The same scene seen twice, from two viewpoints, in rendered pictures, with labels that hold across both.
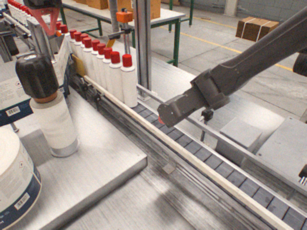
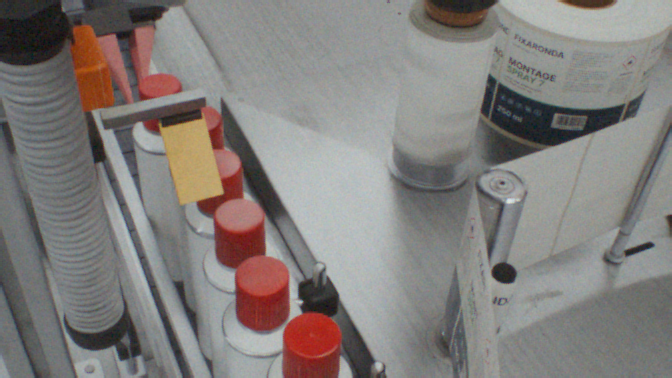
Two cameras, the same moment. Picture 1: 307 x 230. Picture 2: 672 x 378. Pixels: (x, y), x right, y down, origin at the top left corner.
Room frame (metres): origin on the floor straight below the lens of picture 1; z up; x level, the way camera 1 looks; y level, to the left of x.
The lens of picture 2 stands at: (1.09, 0.35, 1.45)
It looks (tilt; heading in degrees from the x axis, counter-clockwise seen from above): 44 degrees down; 195
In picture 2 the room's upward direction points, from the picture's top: 4 degrees clockwise
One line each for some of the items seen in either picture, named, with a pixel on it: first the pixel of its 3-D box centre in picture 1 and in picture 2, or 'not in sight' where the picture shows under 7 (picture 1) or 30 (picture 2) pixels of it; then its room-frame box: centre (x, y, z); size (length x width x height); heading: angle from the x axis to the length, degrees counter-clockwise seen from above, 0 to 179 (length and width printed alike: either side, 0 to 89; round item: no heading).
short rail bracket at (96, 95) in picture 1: (97, 100); (317, 308); (0.67, 0.23, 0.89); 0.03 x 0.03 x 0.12; 42
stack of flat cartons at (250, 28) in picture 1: (256, 29); not in sight; (4.26, -2.07, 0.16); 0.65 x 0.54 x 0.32; 47
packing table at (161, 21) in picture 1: (112, 32); not in sight; (3.22, 0.66, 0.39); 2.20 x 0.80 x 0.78; 42
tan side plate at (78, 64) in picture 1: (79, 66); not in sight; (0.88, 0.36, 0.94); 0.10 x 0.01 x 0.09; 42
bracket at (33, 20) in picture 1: (43, 19); not in sight; (0.93, 0.48, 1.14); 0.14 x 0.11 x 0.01; 42
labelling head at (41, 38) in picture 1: (53, 48); not in sight; (0.93, 0.48, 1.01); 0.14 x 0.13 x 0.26; 42
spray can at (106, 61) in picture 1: (111, 73); (224, 263); (0.72, 0.17, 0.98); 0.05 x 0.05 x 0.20
